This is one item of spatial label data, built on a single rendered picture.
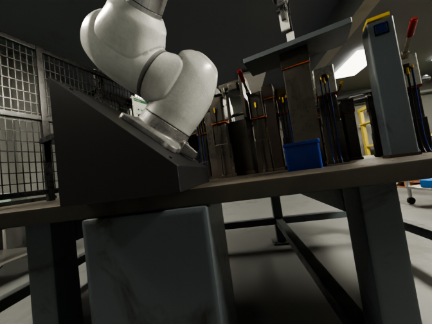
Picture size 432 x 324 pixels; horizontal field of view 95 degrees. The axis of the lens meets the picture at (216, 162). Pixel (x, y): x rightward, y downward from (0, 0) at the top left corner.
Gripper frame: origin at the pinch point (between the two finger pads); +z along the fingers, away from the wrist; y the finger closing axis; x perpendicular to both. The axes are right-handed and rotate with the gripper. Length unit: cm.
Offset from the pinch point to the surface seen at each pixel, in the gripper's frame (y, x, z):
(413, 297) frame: -26, -18, 81
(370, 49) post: -1.1, -23.4, 16.0
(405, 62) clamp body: 15.6, -35.5, 18.4
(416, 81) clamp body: 15.8, -37.4, 26.3
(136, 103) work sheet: 27, 126, -18
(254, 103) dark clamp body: 7.0, 19.5, 19.0
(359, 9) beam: 210, -60, -122
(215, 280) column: -47, 17, 72
